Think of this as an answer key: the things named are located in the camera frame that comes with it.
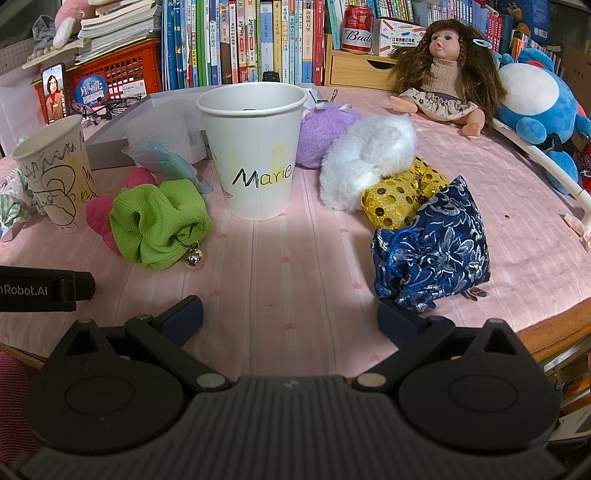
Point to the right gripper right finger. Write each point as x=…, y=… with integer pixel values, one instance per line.
x=416, y=338

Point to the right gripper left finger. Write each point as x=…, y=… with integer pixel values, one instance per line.
x=159, y=341

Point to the green striped cloth doll dress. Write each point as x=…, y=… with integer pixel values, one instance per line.
x=17, y=204

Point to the blue floral brocade pouch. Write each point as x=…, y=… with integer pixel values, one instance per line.
x=442, y=253

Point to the green and pink scrunchie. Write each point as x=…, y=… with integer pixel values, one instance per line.
x=154, y=224

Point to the gold sequin pouch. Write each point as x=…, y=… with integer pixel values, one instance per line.
x=394, y=202

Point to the plastic bag with blue masks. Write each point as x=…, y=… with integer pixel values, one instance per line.
x=165, y=164

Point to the white fluffy plush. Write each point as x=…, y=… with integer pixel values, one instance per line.
x=372, y=149

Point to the purple plush toy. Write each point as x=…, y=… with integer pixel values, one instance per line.
x=319, y=129

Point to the doodled white paper cup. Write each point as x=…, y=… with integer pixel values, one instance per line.
x=55, y=163

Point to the grey cardboard box tray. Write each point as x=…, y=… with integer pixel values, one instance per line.
x=170, y=115

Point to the miniature black bicycle model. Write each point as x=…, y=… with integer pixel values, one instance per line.
x=105, y=109

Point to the smartphone showing woman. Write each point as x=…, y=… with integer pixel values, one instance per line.
x=54, y=93

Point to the white plastic rod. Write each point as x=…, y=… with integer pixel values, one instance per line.
x=582, y=197

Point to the Marie white paper cup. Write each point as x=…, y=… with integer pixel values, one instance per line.
x=252, y=131

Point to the red plastic crate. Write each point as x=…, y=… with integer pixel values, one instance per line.
x=139, y=61

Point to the brown haired doll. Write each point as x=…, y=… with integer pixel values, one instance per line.
x=450, y=76

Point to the blue white plush toy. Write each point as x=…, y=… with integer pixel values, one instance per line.
x=539, y=106

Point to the pink plush bunny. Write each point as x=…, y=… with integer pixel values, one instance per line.
x=68, y=20

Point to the small wooden drawer box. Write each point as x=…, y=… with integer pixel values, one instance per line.
x=348, y=69

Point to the stack of grey books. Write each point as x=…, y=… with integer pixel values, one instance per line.
x=118, y=24

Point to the row of upright books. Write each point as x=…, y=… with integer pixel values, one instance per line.
x=211, y=43

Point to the white paper clip box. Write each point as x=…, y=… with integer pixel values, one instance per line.
x=389, y=35

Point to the red Budweiser can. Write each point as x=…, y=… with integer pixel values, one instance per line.
x=357, y=29

